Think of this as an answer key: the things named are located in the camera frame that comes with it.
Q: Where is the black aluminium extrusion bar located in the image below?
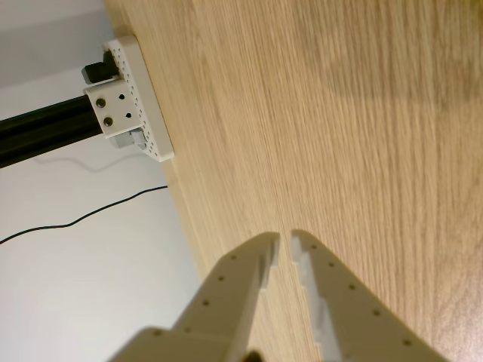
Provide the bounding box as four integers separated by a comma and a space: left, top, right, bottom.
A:
0, 94, 103, 170

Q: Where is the black clamp block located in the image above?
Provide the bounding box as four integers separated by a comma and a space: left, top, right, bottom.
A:
81, 51, 121, 84

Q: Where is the grey clamp block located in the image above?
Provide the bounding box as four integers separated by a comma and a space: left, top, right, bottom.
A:
109, 127, 147, 150

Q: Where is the thin white cable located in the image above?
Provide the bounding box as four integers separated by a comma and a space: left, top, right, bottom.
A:
34, 149, 146, 173

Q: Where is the white perforated mount plate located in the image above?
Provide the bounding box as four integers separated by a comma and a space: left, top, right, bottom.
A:
82, 35, 176, 163

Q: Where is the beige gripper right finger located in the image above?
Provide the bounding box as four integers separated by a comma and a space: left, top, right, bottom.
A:
290, 229, 451, 362

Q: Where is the thin black cable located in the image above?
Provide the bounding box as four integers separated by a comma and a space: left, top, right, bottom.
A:
0, 184, 169, 245

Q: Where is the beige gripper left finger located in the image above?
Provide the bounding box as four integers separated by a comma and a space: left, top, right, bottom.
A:
107, 232, 281, 362

